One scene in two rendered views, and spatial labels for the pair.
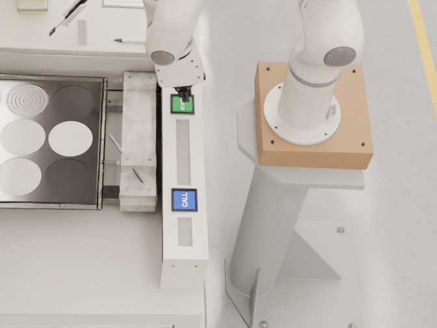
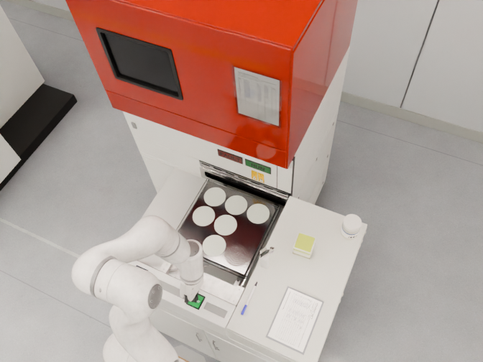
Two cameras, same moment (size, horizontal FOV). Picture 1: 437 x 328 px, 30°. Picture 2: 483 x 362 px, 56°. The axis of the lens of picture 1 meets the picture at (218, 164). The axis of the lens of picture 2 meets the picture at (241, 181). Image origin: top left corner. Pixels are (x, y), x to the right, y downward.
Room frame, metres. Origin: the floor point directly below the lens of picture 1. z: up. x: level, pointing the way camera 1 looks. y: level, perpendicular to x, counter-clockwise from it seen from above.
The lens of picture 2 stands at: (1.72, -0.17, 2.67)
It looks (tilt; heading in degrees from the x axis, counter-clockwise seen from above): 57 degrees down; 132
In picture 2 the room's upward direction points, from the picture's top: 6 degrees counter-clockwise
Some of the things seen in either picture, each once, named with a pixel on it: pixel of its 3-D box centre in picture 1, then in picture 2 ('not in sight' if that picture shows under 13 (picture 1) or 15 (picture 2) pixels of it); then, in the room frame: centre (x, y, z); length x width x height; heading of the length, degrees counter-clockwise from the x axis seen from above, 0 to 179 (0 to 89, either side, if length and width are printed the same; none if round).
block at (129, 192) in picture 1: (138, 192); (167, 265); (0.96, 0.16, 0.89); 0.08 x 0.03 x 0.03; 101
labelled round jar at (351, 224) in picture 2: not in sight; (351, 227); (1.51, 0.69, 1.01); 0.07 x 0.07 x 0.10
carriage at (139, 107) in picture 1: (138, 142); (201, 282); (1.12, 0.19, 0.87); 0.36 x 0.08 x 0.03; 11
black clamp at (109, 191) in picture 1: (111, 191); not in sight; (0.95, 0.22, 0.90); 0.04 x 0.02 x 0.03; 101
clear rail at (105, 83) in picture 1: (102, 140); (205, 260); (1.08, 0.27, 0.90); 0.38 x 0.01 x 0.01; 11
